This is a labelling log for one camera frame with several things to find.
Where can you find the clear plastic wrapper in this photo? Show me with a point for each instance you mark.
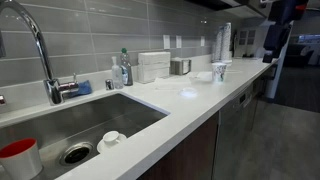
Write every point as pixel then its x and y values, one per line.
pixel 204 76

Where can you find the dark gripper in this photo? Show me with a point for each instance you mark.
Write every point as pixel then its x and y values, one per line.
pixel 286 10

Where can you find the dark sofa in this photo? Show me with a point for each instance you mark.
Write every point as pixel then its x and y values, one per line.
pixel 296 55

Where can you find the green capped dish soap bottle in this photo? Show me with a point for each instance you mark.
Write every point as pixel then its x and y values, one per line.
pixel 126 71

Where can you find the chrome gooseneck kitchen faucet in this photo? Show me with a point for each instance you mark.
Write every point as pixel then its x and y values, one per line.
pixel 40 43

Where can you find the clear pump bottle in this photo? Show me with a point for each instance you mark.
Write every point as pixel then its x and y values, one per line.
pixel 117 76

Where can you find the white cup with red inside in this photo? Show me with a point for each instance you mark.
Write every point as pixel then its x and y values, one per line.
pixel 23 163

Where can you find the chrome sink knob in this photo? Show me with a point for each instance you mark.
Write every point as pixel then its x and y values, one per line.
pixel 2 100

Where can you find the white paned cabinet door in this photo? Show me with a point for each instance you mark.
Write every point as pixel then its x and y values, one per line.
pixel 245 41

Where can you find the stainless steel sink basin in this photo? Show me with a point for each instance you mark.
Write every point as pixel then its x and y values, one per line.
pixel 100 116

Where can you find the metal napkin holder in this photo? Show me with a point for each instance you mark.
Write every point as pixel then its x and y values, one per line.
pixel 180 66

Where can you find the black sink drain opening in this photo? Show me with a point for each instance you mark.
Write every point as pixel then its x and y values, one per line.
pixel 76 155

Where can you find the brown wood sink cabinet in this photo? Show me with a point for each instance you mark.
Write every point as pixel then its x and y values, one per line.
pixel 190 153

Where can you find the small white cup on saucer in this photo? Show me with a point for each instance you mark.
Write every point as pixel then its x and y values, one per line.
pixel 110 138

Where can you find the dark overhead cabinet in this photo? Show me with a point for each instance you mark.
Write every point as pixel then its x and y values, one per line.
pixel 230 6

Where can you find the white paper towel stack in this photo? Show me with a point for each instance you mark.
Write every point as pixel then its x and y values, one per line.
pixel 153 66

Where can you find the white wall outlet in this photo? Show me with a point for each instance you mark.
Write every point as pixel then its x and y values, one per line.
pixel 178 41
pixel 202 41
pixel 166 42

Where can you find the stainless steel dishwasher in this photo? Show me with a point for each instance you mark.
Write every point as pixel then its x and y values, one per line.
pixel 230 133

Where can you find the blue sponge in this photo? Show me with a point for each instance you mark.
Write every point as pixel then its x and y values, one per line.
pixel 85 88

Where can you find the clear plastic cup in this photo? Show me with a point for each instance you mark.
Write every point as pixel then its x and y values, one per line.
pixel 219 71

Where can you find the dark wood drawer cabinet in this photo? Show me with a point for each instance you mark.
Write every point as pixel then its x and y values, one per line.
pixel 256 96

